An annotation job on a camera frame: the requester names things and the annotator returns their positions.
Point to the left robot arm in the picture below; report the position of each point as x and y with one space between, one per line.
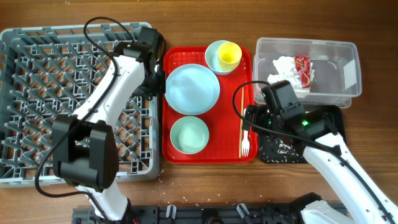
84 148

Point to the white napkin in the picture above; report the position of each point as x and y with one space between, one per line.
285 67

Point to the yellow plastic cup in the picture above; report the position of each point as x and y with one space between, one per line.
229 56

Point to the light blue small bowl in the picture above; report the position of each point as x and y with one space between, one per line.
211 58

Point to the green bowl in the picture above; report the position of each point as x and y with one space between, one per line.
189 135

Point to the wooden chopstick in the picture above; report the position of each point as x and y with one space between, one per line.
241 123

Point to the white rice food waste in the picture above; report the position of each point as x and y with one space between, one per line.
273 151

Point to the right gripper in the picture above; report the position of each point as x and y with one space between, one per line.
260 113

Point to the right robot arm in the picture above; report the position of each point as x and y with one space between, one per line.
313 136

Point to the large light blue plate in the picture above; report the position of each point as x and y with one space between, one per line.
192 89

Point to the grey dishwasher rack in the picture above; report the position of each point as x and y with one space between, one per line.
47 71

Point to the red plastic tray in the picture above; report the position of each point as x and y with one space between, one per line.
223 123

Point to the white plastic fork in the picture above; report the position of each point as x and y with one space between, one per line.
245 143

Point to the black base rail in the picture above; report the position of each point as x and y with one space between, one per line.
269 213

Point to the clear plastic bin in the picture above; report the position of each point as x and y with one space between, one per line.
337 77

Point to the red snack wrapper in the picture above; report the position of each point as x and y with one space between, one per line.
303 68

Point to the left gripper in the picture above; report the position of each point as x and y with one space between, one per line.
161 88

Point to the black plastic tray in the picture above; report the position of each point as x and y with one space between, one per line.
333 112

